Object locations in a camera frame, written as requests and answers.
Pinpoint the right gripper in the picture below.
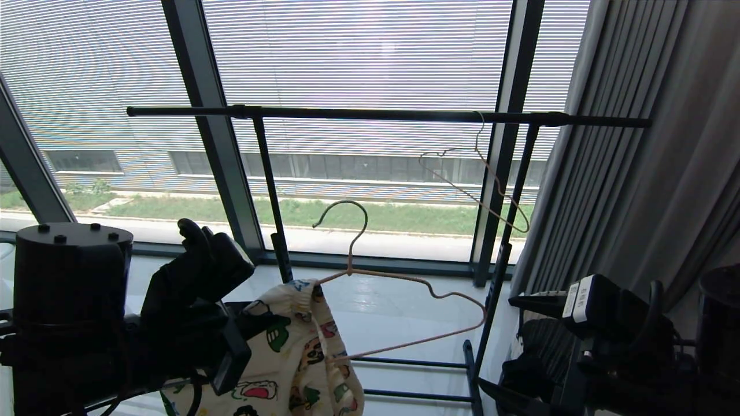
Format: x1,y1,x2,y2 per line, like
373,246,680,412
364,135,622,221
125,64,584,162
479,291,697,416

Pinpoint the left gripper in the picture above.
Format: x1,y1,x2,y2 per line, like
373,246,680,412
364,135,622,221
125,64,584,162
124,303,252,396

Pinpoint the cream printed garment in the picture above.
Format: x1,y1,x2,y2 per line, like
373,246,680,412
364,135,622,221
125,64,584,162
161,279,365,416

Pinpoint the pink clothes hanger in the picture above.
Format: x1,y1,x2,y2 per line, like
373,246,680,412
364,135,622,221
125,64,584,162
312,200,488,363
419,111,530,234

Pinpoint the white laundry basket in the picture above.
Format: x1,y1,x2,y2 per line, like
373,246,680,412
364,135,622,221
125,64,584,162
509,312,582,405

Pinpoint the black clothes rack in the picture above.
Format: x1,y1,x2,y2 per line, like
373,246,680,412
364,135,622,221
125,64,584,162
126,105,652,416

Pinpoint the beige curtain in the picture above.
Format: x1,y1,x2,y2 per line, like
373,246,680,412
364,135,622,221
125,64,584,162
510,0,740,324

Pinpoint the window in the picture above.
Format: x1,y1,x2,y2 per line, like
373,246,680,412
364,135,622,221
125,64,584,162
0,0,590,287

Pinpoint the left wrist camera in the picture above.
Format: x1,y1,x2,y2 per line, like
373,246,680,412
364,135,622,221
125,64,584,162
142,218,255,315

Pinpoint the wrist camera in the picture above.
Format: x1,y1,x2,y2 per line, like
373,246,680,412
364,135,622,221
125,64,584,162
142,218,255,315
562,274,677,353

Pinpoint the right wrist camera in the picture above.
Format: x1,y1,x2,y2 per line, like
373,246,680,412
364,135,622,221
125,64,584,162
562,274,677,353

